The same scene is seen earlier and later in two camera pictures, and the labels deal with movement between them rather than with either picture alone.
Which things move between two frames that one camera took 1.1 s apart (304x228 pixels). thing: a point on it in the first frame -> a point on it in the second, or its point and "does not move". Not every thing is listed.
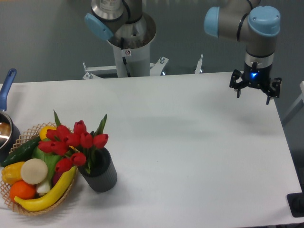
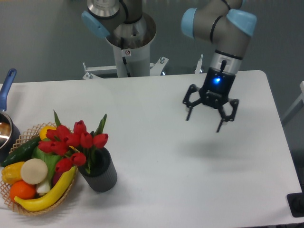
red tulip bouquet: (77, 147) does not move
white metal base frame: (155, 68) does not move
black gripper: (257, 77) -> (214, 92)
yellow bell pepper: (11, 173) does not move
